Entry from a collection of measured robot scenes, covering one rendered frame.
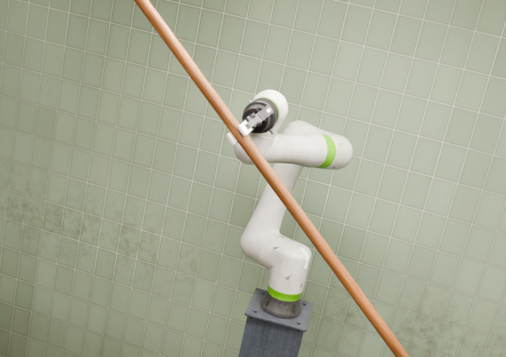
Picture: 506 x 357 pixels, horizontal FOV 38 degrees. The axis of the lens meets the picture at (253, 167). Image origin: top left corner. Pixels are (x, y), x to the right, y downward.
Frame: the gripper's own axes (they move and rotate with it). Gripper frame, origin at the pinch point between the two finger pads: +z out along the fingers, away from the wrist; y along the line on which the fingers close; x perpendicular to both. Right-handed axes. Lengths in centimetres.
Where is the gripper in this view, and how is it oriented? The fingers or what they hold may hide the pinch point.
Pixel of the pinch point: (239, 132)
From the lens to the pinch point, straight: 185.5
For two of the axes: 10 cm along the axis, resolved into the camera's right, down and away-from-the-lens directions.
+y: -7.7, 5.4, 3.4
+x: -6.0, -8.0, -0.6
